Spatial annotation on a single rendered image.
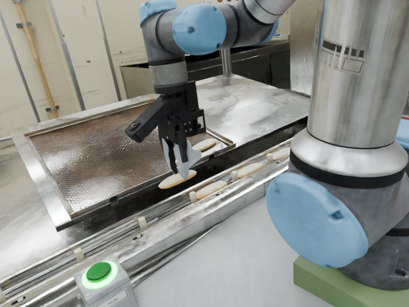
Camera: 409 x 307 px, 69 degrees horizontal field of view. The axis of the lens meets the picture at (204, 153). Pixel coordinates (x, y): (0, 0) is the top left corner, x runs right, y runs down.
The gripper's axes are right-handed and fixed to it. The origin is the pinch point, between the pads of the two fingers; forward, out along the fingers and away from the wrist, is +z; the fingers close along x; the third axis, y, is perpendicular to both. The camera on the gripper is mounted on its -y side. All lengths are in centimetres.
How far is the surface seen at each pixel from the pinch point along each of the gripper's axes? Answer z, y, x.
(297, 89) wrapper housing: 1, 80, 27
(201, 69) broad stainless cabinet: 6, 128, 166
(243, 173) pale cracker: 8.0, 19.7, -0.7
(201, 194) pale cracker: 7.9, 5.3, -0.5
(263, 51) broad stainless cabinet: 2, 209, 167
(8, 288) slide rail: 9.0, -37.3, 1.5
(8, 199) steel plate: 12, -34, 49
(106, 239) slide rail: 8.9, -18.9, 1.5
